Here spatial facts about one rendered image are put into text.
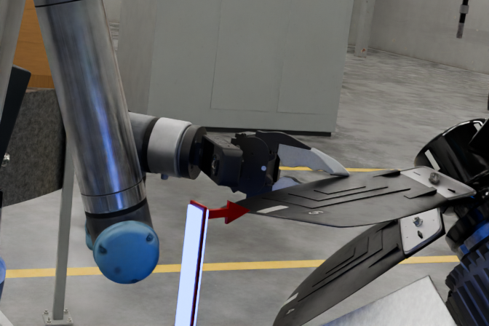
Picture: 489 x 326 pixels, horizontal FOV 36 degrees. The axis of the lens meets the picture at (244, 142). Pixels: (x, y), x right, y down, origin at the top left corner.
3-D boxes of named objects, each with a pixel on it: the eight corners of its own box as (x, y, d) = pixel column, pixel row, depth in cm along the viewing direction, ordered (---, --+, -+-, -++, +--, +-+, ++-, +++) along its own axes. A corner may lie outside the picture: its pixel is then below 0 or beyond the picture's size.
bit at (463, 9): (455, 37, 91) (463, -7, 89) (464, 38, 90) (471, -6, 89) (452, 37, 90) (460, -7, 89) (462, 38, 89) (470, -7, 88)
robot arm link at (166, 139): (151, 118, 97) (142, 180, 98) (185, 124, 96) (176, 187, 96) (172, 116, 104) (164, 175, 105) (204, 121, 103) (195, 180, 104)
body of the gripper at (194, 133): (290, 136, 101) (205, 121, 104) (276, 139, 93) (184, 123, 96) (281, 192, 102) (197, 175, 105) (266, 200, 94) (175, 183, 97)
